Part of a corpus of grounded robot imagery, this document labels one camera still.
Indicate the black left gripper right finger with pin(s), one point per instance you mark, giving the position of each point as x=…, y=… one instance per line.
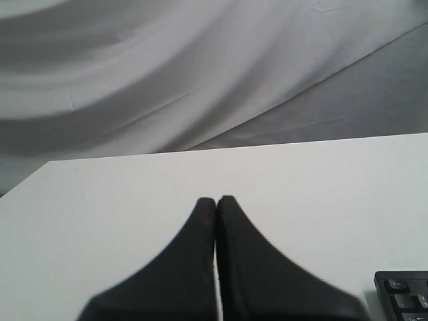
x=258, y=282

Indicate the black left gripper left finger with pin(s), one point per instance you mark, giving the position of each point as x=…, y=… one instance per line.
x=178, y=284

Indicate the black acer keyboard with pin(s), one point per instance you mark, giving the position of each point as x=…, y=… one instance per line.
x=403, y=294

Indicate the white backdrop cloth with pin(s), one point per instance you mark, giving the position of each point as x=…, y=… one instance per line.
x=87, y=79

